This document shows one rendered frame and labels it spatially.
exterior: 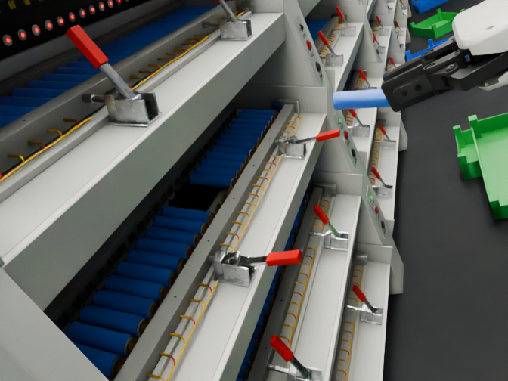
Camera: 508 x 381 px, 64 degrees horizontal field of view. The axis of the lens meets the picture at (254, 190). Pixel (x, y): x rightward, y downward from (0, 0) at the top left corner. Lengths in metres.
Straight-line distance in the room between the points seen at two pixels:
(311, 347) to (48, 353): 0.41
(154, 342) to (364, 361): 0.50
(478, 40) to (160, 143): 0.27
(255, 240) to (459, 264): 0.67
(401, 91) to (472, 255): 0.73
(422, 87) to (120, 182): 0.28
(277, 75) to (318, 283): 0.38
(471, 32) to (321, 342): 0.42
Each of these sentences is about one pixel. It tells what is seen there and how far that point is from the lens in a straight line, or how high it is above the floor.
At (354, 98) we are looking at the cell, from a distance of 0.43.
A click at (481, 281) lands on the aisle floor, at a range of 1.03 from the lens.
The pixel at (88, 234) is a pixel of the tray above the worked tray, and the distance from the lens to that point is 0.30.
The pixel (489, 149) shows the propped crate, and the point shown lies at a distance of 1.32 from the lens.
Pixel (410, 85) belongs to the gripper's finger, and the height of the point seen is 0.60.
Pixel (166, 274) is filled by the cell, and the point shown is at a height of 0.53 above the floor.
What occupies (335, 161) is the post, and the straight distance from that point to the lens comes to 0.83.
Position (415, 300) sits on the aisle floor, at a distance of 1.02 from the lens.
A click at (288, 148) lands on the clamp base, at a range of 0.64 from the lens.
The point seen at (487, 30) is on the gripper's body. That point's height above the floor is 0.63.
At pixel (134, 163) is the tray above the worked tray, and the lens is 0.34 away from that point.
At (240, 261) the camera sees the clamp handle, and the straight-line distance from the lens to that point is 0.43.
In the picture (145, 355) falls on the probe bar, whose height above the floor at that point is 0.53.
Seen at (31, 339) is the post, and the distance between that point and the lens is 0.26.
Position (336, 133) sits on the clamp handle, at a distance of 0.62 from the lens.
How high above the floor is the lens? 0.73
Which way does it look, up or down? 24 degrees down
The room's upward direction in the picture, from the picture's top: 29 degrees counter-clockwise
